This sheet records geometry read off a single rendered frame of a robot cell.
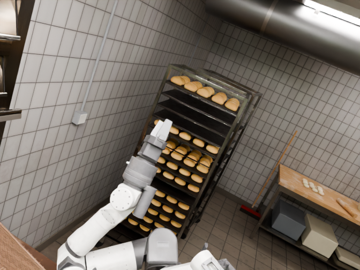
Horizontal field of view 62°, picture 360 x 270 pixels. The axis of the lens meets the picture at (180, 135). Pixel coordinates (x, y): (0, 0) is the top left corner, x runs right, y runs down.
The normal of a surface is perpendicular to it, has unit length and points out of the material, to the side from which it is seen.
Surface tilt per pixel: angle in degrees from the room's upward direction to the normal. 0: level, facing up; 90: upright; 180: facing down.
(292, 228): 90
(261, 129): 90
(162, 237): 34
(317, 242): 90
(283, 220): 90
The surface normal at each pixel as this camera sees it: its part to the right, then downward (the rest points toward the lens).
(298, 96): -0.31, 0.18
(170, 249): 0.14, -0.64
